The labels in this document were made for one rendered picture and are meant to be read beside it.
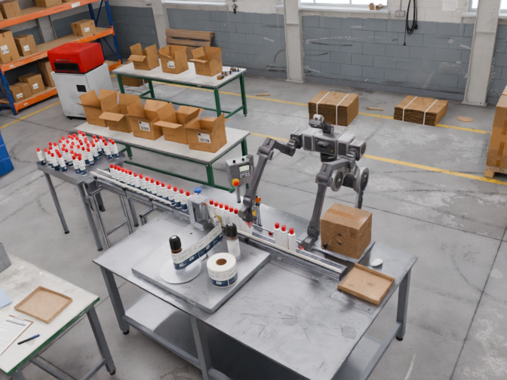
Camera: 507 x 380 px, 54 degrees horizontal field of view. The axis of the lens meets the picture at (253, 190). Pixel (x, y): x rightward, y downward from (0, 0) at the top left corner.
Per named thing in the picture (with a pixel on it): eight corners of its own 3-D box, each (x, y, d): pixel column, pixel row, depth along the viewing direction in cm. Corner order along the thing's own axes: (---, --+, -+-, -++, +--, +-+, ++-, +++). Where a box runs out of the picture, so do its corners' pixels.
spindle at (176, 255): (171, 270, 361) (164, 238, 347) (180, 263, 367) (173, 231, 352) (180, 274, 357) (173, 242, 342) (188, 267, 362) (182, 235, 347)
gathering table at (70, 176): (60, 233, 575) (35, 162, 527) (103, 206, 616) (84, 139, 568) (99, 253, 535) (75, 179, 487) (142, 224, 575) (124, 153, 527)
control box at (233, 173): (228, 182, 385) (225, 160, 375) (249, 176, 388) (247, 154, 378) (231, 188, 376) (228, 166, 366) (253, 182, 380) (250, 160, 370)
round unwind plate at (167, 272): (151, 274, 361) (150, 273, 360) (180, 252, 381) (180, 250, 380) (181, 290, 344) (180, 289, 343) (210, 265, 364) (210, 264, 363)
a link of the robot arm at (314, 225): (333, 176, 334) (319, 172, 339) (330, 177, 329) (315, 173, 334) (321, 235, 346) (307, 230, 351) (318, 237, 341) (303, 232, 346)
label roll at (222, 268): (204, 282, 349) (201, 266, 342) (220, 265, 363) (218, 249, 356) (227, 291, 339) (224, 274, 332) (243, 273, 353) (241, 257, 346)
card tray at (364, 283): (336, 288, 339) (336, 283, 337) (354, 267, 356) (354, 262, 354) (377, 305, 322) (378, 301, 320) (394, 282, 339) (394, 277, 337)
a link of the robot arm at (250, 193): (275, 151, 356) (262, 145, 360) (271, 151, 351) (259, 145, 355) (255, 206, 365) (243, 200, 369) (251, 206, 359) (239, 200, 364)
